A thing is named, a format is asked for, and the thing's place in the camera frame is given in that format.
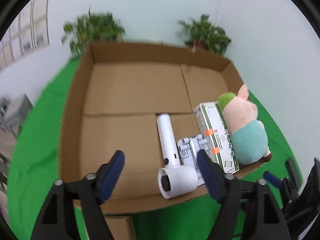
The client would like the black rectangular device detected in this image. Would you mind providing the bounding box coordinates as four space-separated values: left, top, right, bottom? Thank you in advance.
285 157 302 191

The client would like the framed certificate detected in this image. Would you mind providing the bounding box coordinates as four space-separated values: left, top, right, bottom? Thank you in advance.
32 0 49 50

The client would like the right potted plant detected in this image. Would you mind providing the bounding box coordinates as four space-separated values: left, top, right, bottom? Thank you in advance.
177 14 232 56

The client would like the green white medicine box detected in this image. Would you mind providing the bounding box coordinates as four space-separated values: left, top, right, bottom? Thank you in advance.
194 102 239 173

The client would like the potted plant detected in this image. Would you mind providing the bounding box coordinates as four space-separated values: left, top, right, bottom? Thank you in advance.
177 14 232 56
61 10 126 57

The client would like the white handheld fan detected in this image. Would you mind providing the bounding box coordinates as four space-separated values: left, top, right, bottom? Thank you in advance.
157 113 198 199

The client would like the green table cloth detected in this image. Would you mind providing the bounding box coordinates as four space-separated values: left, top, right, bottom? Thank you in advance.
7 59 220 239

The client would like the left potted plant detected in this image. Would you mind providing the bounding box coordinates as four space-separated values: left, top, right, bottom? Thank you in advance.
61 10 126 57

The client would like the pig plush toy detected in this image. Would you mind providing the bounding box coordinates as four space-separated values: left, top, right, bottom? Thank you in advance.
217 84 272 165

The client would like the large open cardboard tray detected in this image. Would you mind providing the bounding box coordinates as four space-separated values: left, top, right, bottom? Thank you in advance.
59 42 243 215

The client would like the grey plastic stool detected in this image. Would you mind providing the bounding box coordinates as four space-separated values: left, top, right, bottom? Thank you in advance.
1 94 33 139

